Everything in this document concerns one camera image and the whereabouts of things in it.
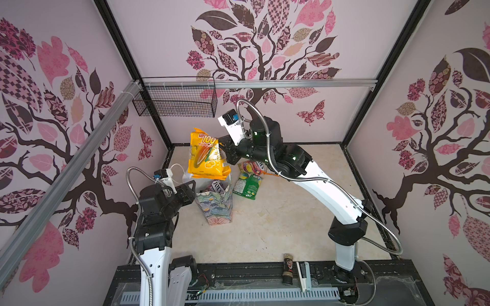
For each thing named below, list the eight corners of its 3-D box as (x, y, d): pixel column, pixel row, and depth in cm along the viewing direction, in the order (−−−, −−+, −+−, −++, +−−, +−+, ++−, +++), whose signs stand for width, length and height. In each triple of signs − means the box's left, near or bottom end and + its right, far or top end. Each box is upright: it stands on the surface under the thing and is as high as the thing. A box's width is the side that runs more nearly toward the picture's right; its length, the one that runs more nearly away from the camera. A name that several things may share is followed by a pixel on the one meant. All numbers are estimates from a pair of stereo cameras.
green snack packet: (233, 193, 100) (232, 189, 97) (242, 175, 107) (242, 171, 104) (254, 200, 97) (254, 196, 94) (262, 181, 104) (262, 177, 102)
